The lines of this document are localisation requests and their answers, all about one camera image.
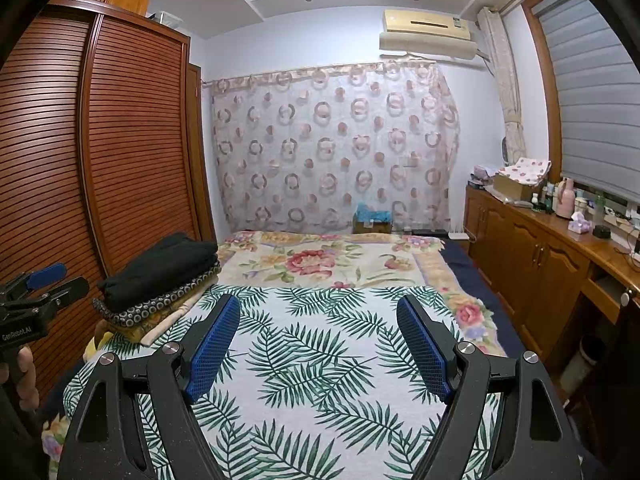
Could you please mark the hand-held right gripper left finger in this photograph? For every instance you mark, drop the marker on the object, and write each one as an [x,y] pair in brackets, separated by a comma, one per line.
[212,350]

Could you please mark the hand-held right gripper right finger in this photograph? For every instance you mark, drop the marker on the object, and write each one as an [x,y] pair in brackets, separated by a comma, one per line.
[425,350]

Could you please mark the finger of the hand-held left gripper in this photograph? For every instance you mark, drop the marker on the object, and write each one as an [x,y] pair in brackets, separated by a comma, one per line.
[47,275]
[70,290]

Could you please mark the black printed t-shirt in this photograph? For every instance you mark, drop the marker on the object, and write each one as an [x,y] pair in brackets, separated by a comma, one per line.
[167,255]

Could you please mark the person's left forearm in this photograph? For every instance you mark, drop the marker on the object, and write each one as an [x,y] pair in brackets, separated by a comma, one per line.
[22,435]

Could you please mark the person's left hand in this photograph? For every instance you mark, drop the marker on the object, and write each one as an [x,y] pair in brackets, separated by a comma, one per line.
[25,380]

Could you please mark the beige folded garment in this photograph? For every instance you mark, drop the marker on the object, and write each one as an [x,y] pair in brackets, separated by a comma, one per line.
[160,328]

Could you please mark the yellow garment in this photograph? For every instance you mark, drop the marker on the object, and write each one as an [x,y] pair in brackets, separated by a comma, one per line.
[95,347]

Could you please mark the navy bed sheet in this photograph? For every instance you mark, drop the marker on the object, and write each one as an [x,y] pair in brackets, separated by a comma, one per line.
[485,280]

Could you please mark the palm leaf bed sheet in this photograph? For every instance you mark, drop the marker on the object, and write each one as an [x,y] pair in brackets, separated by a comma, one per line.
[310,370]

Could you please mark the brown slatted wardrobe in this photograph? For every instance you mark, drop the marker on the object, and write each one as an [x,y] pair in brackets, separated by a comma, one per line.
[55,160]

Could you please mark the white router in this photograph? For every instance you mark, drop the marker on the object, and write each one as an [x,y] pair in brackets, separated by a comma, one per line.
[459,235]

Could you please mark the floral blanket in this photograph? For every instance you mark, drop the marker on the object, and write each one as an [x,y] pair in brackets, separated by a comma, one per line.
[310,262]

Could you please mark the wooden sideboard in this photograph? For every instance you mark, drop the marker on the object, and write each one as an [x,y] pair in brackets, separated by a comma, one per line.
[525,260]

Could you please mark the blue item in box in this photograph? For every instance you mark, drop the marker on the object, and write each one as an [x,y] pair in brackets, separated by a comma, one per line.
[372,221]

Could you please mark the white waste bin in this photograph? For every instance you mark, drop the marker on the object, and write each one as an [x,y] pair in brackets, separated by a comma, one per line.
[589,357]

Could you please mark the open cardboard box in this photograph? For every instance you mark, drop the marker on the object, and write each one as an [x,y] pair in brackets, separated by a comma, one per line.
[510,189]

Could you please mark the purple pouch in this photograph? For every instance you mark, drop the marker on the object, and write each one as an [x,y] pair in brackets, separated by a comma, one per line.
[481,175]

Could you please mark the pink tissue box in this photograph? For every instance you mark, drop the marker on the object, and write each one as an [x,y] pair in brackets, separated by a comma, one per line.
[580,224]

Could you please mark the pink thermos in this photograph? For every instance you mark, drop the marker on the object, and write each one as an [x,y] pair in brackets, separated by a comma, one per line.
[565,200]

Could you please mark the cardboard box with floral cloth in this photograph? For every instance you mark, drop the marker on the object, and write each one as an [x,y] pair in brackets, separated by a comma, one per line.
[525,169]

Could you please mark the small black box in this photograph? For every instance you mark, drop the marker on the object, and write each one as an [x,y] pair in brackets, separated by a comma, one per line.
[601,232]

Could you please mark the circle patterned sheer curtain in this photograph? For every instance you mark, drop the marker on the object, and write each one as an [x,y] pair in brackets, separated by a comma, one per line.
[325,150]

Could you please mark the green bottle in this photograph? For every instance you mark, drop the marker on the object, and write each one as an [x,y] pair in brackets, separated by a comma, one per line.
[599,207]

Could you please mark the clear plastic storage box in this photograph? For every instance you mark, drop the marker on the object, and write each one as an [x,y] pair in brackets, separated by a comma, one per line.
[167,19]

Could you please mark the tied beige curtain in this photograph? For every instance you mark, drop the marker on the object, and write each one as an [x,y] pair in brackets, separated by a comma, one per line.
[502,75]

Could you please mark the wall air conditioner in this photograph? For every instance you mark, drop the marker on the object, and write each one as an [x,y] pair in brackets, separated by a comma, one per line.
[425,35]

